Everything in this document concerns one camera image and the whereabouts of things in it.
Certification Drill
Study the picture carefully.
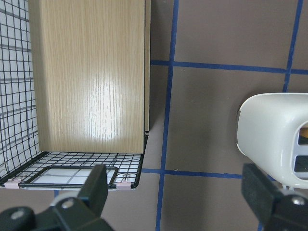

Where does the wire rack with wooden shelf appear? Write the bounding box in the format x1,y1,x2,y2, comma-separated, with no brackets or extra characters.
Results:
0,0,151,190

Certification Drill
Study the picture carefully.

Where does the pink binder clip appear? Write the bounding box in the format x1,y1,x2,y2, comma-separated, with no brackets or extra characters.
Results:
116,175,131,191
4,178,22,189

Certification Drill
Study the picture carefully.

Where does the pink binder clip right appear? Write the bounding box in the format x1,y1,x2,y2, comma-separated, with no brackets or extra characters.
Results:
116,175,131,191

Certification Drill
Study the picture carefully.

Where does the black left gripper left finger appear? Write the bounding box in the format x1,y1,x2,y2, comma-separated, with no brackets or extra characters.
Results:
0,165,113,231

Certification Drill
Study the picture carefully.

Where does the pink binder clip left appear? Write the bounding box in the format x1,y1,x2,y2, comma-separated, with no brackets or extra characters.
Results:
4,178,22,189

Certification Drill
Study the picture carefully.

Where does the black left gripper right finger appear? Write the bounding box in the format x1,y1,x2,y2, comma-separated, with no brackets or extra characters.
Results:
241,164,308,231

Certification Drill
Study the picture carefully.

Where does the yellow toast in toaster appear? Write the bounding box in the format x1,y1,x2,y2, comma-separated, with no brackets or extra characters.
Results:
299,128,308,138

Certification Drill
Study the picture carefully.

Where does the white toaster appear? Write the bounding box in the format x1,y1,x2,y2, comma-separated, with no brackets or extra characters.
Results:
236,93,308,189

